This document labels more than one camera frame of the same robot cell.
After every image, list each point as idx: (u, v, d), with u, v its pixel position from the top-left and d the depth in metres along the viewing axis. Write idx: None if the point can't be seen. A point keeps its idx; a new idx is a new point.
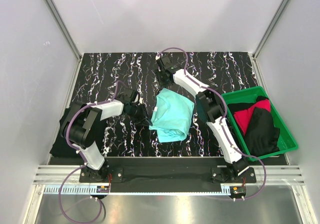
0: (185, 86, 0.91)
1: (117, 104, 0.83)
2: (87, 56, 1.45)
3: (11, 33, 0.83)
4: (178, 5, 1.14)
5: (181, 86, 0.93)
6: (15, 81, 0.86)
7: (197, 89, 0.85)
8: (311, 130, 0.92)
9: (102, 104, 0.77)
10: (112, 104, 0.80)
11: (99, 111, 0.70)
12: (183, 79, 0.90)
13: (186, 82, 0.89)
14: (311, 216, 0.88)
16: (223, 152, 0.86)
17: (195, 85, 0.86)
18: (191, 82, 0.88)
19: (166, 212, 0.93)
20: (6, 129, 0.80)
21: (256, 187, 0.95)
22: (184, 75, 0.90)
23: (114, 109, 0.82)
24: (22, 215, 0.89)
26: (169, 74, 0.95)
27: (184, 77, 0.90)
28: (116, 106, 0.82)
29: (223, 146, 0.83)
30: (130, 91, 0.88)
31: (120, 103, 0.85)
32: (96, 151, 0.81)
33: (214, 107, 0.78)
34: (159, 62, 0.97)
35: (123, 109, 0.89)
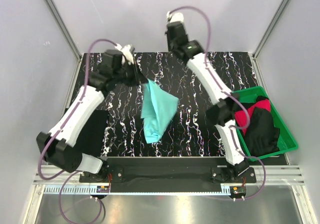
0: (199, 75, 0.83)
1: (94, 97, 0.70)
2: (87, 56, 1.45)
3: (11, 33, 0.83)
4: (178, 5, 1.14)
5: (193, 70, 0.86)
6: (16, 81, 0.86)
7: (218, 92, 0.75)
8: (311, 130, 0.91)
9: (68, 122, 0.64)
10: (84, 108, 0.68)
11: (65, 146, 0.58)
12: (202, 70, 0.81)
13: (204, 76, 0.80)
14: (311, 216, 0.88)
16: (226, 152, 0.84)
17: (216, 86, 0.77)
18: (211, 78, 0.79)
19: (166, 212, 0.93)
20: (6, 129, 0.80)
21: (256, 187, 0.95)
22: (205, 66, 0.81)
23: (91, 107, 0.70)
24: (22, 215, 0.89)
26: (183, 52, 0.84)
27: (204, 69, 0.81)
28: (91, 102, 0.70)
29: (229, 149, 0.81)
30: (109, 59, 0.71)
31: (99, 91, 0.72)
32: (89, 159, 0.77)
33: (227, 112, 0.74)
34: (171, 29, 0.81)
35: (103, 86, 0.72)
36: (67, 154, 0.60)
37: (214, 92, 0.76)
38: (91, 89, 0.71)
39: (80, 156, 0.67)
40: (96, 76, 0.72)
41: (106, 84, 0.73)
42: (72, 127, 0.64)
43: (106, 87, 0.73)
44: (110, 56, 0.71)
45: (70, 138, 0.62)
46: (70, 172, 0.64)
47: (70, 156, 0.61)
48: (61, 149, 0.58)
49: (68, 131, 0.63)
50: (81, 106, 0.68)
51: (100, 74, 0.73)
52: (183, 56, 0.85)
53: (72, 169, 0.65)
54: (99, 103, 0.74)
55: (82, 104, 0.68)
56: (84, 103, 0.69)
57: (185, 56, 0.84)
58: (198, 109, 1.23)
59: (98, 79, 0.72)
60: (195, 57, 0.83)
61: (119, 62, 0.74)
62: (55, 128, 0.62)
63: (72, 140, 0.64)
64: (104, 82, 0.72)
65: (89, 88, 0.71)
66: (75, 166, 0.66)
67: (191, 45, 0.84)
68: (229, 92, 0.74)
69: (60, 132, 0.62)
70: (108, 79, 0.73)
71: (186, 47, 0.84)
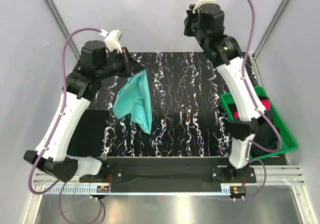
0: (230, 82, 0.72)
1: (76, 107, 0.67)
2: None
3: (11, 33, 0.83)
4: (178, 5, 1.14)
5: (224, 76, 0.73)
6: (15, 80, 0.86)
7: (252, 109, 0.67)
8: (311, 130, 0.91)
9: (53, 138, 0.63)
10: (68, 120, 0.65)
11: (52, 165, 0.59)
12: (237, 80, 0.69)
13: (239, 88, 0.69)
14: (311, 216, 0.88)
16: (232, 153, 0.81)
17: (251, 102, 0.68)
18: (246, 91, 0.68)
19: (166, 212, 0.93)
20: (6, 130, 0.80)
21: (256, 187, 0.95)
22: (241, 76, 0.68)
23: (76, 116, 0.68)
24: (22, 216, 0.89)
26: (216, 53, 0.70)
27: (240, 80, 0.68)
28: (74, 112, 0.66)
29: (239, 156, 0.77)
30: (88, 57, 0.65)
31: (81, 98, 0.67)
32: (87, 162, 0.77)
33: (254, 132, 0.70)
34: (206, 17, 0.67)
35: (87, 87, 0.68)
36: (57, 169, 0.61)
37: (246, 109, 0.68)
38: (72, 97, 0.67)
39: (74, 162, 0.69)
40: (79, 78, 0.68)
41: (89, 85, 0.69)
42: (57, 144, 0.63)
43: (89, 88, 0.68)
44: (88, 53, 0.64)
45: (57, 154, 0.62)
46: (68, 179, 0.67)
47: (62, 170, 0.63)
48: (49, 168, 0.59)
49: (54, 148, 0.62)
50: (64, 119, 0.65)
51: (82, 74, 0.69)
52: (214, 56, 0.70)
53: (68, 177, 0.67)
54: (86, 107, 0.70)
55: (65, 116, 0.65)
56: (67, 115, 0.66)
57: (218, 57, 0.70)
58: (198, 109, 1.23)
59: (79, 81, 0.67)
60: (231, 62, 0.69)
61: (100, 57, 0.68)
62: (40, 146, 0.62)
63: (61, 154, 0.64)
64: (86, 85, 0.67)
65: (70, 94, 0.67)
66: (72, 173, 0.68)
67: (228, 46, 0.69)
68: (263, 111, 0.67)
69: (46, 150, 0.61)
70: (90, 80, 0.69)
71: (221, 46, 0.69)
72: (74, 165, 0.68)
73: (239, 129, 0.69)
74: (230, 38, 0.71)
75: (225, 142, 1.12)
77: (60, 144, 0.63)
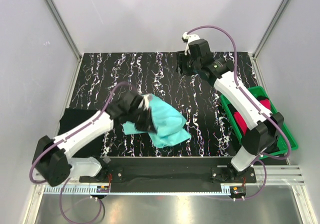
0: (228, 95, 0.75)
1: (105, 123, 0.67)
2: (87, 56, 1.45)
3: (11, 33, 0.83)
4: (178, 5, 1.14)
5: (223, 92, 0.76)
6: (15, 80, 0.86)
7: (255, 114, 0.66)
8: (311, 131, 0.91)
9: (74, 136, 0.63)
10: (92, 129, 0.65)
11: (61, 157, 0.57)
12: (232, 90, 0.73)
13: (237, 96, 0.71)
14: (311, 216, 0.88)
16: (236, 157, 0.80)
17: (252, 107, 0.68)
18: (244, 98, 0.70)
19: (166, 212, 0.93)
20: (6, 129, 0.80)
21: (256, 187, 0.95)
22: (236, 85, 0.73)
23: (100, 131, 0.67)
24: (21, 216, 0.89)
26: (208, 73, 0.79)
27: (235, 89, 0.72)
28: (101, 127, 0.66)
29: (243, 161, 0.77)
30: (131, 98, 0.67)
31: (111, 120, 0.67)
32: (86, 165, 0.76)
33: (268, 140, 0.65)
34: (193, 49, 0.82)
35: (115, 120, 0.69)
36: (58, 165, 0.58)
37: (249, 113, 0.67)
38: (105, 117, 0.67)
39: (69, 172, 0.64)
40: (115, 108, 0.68)
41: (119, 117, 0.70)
42: (75, 141, 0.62)
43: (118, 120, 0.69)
44: (132, 95, 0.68)
45: (69, 151, 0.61)
46: (54, 181, 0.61)
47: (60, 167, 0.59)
48: (56, 159, 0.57)
49: (70, 143, 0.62)
50: (90, 127, 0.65)
51: (117, 105, 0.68)
52: (207, 76, 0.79)
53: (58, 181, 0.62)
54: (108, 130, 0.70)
55: (92, 125, 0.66)
56: (95, 126, 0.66)
57: (211, 75, 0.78)
58: (198, 109, 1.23)
59: (113, 111, 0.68)
60: (223, 76, 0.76)
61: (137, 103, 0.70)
62: (61, 137, 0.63)
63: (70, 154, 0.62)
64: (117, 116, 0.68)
65: (104, 116, 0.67)
66: (59, 179, 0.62)
67: (217, 64, 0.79)
68: (268, 113, 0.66)
69: (63, 142, 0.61)
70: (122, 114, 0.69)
71: (212, 66, 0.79)
72: (66, 173, 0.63)
73: (248, 139, 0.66)
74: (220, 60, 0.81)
75: (225, 142, 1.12)
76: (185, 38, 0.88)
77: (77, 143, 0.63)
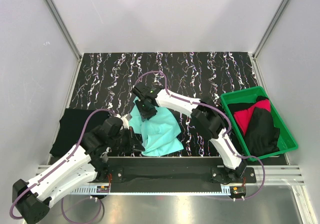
0: (172, 106, 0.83)
1: (80, 159, 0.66)
2: (87, 56, 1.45)
3: (11, 33, 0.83)
4: (178, 5, 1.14)
5: (166, 107, 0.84)
6: (16, 82, 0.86)
7: (189, 106, 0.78)
8: (311, 131, 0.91)
9: (48, 177, 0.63)
10: (66, 169, 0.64)
11: (33, 202, 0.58)
12: (169, 100, 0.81)
13: (175, 103, 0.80)
14: (311, 216, 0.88)
16: (222, 157, 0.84)
17: (184, 102, 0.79)
18: (178, 100, 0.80)
19: (166, 212, 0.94)
20: (6, 129, 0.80)
21: (255, 187, 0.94)
22: (169, 95, 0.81)
23: (77, 167, 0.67)
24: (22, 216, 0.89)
26: (150, 98, 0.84)
27: (169, 98, 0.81)
28: (76, 163, 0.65)
29: (228, 155, 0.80)
30: (108, 127, 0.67)
31: (87, 154, 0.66)
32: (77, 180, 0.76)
33: (214, 121, 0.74)
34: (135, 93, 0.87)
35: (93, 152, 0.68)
36: (37, 207, 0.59)
37: (186, 109, 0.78)
38: (81, 151, 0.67)
39: (48, 209, 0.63)
40: (91, 139, 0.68)
41: (97, 149, 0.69)
42: (49, 183, 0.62)
43: (96, 150, 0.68)
44: (109, 125, 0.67)
45: (43, 193, 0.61)
46: (34, 221, 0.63)
47: (35, 209, 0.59)
48: (29, 204, 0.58)
49: (43, 186, 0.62)
50: (64, 166, 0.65)
51: (95, 135, 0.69)
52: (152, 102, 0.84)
53: (38, 218, 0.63)
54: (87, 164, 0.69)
55: (67, 163, 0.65)
56: (69, 164, 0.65)
57: (153, 100, 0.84)
58: None
59: (90, 141, 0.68)
60: (159, 95, 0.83)
61: (117, 130, 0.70)
62: (34, 179, 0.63)
63: (45, 195, 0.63)
64: (95, 147, 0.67)
65: (80, 148, 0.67)
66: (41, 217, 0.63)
67: (153, 89, 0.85)
68: (197, 100, 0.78)
69: (36, 185, 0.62)
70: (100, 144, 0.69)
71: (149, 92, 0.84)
72: (46, 211, 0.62)
73: (201, 129, 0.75)
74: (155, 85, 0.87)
75: None
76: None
77: (52, 184, 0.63)
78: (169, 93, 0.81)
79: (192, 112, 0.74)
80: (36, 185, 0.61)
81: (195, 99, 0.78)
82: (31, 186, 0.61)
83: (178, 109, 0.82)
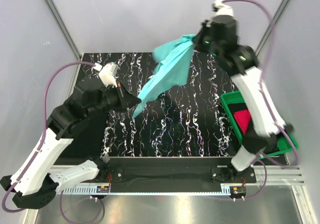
0: (245, 95, 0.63)
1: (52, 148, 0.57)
2: (87, 56, 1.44)
3: (11, 32, 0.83)
4: (179, 4, 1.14)
5: (238, 86, 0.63)
6: (16, 81, 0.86)
7: (270, 123, 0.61)
8: (311, 131, 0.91)
9: (26, 173, 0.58)
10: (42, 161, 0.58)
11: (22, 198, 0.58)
12: (253, 93, 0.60)
13: (256, 102, 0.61)
14: (311, 216, 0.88)
16: (236, 156, 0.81)
17: (266, 112, 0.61)
18: (262, 103, 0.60)
19: (166, 212, 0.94)
20: (6, 129, 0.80)
21: (256, 187, 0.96)
22: (259, 87, 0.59)
23: (54, 154, 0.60)
24: (22, 216, 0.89)
26: (231, 62, 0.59)
27: (257, 92, 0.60)
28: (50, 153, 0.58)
29: (244, 161, 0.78)
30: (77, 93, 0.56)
31: (59, 138, 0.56)
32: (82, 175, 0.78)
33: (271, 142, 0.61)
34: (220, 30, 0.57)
35: (67, 128, 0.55)
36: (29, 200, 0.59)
37: (263, 122, 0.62)
38: (50, 137, 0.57)
39: (53, 192, 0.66)
40: (65, 115, 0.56)
41: (72, 126, 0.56)
42: (29, 180, 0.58)
43: (70, 128, 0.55)
44: (80, 91, 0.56)
45: (28, 189, 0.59)
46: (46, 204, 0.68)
47: (34, 201, 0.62)
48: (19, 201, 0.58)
49: (25, 183, 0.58)
50: (39, 158, 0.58)
51: (68, 108, 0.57)
52: (231, 68, 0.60)
53: (45, 202, 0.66)
54: (67, 145, 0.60)
55: (41, 154, 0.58)
56: (43, 154, 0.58)
57: (234, 67, 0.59)
58: (198, 109, 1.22)
59: (63, 117, 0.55)
60: (248, 73, 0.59)
61: (93, 96, 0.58)
62: (15, 176, 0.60)
63: (33, 188, 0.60)
64: (68, 126, 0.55)
65: (50, 132, 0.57)
66: (48, 200, 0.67)
67: (246, 56, 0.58)
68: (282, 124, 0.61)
69: (18, 183, 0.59)
70: (76, 121, 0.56)
71: (235, 55, 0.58)
72: (51, 194, 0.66)
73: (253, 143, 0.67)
74: (246, 46, 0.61)
75: (225, 142, 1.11)
76: (218, 7, 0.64)
77: (33, 179, 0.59)
78: (262, 89, 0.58)
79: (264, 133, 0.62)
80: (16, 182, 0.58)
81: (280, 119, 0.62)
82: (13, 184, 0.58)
83: (251, 111, 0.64)
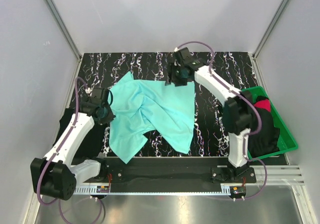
0: (208, 85, 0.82)
1: (85, 121, 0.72)
2: (88, 56, 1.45)
3: (11, 33, 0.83)
4: (179, 5, 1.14)
5: (202, 83, 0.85)
6: (15, 81, 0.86)
7: (226, 92, 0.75)
8: (311, 131, 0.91)
9: (64, 145, 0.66)
10: (78, 132, 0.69)
11: (62, 168, 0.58)
12: (208, 78, 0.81)
13: (212, 83, 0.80)
14: (311, 216, 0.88)
16: (231, 152, 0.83)
17: (223, 88, 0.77)
18: (217, 83, 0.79)
19: (166, 212, 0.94)
20: (6, 129, 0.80)
21: (256, 187, 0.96)
22: (210, 73, 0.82)
23: (85, 130, 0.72)
24: (22, 215, 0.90)
26: (189, 70, 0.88)
27: (209, 76, 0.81)
28: (84, 126, 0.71)
29: (237, 154, 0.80)
30: (99, 92, 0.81)
31: (90, 116, 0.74)
32: (89, 169, 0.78)
33: (244, 117, 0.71)
34: (177, 55, 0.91)
35: (94, 114, 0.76)
36: (66, 173, 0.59)
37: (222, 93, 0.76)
38: (82, 116, 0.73)
39: (75, 179, 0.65)
40: (87, 105, 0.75)
41: (96, 111, 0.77)
42: (68, 150, 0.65)
43: (96, 113, 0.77)
44: (100, 90, 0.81)
45: (66, 159, 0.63)
46: (67, 197, 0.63)
47: (68, 178, 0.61)
48: (58, 172, 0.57)
49: (63, 153, 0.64)
50: (74, 131, 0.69)
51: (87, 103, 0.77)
52: (190, 74, 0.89)
53: (69, 190, 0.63)
54: (90, 128, 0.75)
55: (75, 128, 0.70)
56: (77, 128, 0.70)
57: (192, 71, 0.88)
58: (198, 109, 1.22)
59: (86, 107, 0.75)
60: (199, 69, 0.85)
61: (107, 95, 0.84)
62: (51, 153, 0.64)
63: (68, 162, 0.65)
64: (94, 109, 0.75)
65: (81, 116, 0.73)
66: (72, 191, 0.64)
67: (196, 62, 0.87)
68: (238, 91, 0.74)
69: (56, 155, 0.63)
70: (97, 106, 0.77)
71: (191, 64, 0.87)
72: (73, 182, 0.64)
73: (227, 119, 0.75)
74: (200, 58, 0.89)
75: (225, 142, 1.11)
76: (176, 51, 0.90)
77: (70, 150, 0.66)
78: (211, 72, 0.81)
79: (227, 101, 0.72)
80: (55, 154, 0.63)
81: (235, 88, 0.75)
82: (52, 156, 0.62)
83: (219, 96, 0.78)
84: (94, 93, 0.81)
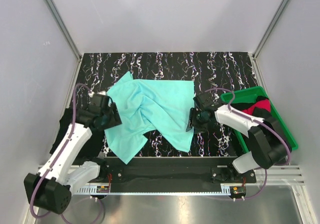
0: (231, 122, 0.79)
1: (82, 134, 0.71)
2: (87, 56, 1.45)
3: (11, 33, 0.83)
4: (179, 5, 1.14)
5: (226, 122, 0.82)
6: (15, 82, 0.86)
7: (249, 123, 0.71)
8: (311, 131, 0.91)
9: (58, 160, 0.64)
10: (73, 146, 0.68)
11: (55, 185, 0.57)
12: (228, 114, 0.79)
13: (233, 118, 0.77)
14: (311, 216, 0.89)
16: (238, 158, 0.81)
17: (245, 119, 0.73)
18: (238, 115, 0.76)
19: (166, 212, 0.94)
20: (5, 129, 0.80)
21: (256, 187, 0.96)
22: (229, 109, 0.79)
23: (81, 142, 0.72)
24: (22, 216, 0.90)
26: (210, 112, 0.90)
27: (230, 112, 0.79)
28: (80, 138, 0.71)
29: (246, 166, 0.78)
30: (98, 100, 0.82)
31: (87, 127, 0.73)
32: (87, 173, 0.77)
33: (279, 148, 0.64)
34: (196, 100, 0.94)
35: (92, 123, 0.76)
36: (59, 190, 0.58)
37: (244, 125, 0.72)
38: (79, 126, 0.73)
39: (69, 193, 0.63)
40: (85, 114, 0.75)
41: (94, 121, 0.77)
42: (62, 165, 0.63)
43: (94, 122, 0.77)
44: (99, 98, 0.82)
45: (60, 175, 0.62)
46: (63, 210, 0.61)
47: (61, 193, 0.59)
48: (51, 189, 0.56)
49: (57, 169, 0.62)
50: (70, 144, 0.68)
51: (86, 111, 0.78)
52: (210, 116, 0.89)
53: (64, 205, 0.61)
54: (87, 138, 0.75)
55: (71, 141, 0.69)
56: (73, 140, 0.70)
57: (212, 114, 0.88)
58: None
59: (84, 116, 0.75)
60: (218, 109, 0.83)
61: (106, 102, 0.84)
62: (45, 167, 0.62)
63: (62, 178, 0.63)
64: (91, 119, 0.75)
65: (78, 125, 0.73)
66: (66, 204, 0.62)
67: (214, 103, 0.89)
68: (260, 119, 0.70)
69: (49, 171, 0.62)
70: (95, 116, 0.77)
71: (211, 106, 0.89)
72: (69, 196, 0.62)
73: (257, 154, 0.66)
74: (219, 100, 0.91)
75: (225, 142, 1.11)
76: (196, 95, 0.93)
77: (64, 165, 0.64)
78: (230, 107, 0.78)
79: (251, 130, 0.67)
80: (49, 169, 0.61)
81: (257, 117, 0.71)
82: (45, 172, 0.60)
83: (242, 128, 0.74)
84: (93, 101, 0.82)
